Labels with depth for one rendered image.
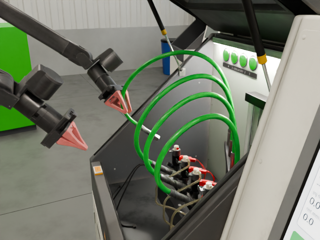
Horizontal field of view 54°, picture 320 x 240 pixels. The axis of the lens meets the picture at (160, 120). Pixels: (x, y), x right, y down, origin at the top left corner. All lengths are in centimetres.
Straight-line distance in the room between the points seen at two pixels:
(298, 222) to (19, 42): 382
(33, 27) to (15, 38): 296
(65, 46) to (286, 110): 76
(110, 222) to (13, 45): 333
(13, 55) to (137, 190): 305
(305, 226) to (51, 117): 59
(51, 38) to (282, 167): 84
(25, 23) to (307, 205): 98
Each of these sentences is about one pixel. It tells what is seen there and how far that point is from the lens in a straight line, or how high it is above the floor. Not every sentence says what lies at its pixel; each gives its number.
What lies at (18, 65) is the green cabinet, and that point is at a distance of 416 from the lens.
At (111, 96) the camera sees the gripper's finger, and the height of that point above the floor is 127.
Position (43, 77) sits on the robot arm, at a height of 141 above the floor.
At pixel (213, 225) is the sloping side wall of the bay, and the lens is 79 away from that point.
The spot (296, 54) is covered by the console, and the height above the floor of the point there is 148.
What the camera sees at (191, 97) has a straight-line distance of 82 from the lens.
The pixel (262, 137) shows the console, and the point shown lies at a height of 131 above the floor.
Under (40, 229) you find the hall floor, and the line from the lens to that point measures 261.
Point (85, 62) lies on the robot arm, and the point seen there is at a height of 138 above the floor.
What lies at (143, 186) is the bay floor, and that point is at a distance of 138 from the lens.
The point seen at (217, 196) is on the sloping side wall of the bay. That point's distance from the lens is 75.
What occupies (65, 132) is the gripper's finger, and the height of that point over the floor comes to 128.
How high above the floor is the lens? 157
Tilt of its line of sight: 21 degrees down
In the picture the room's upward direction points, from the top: straight up
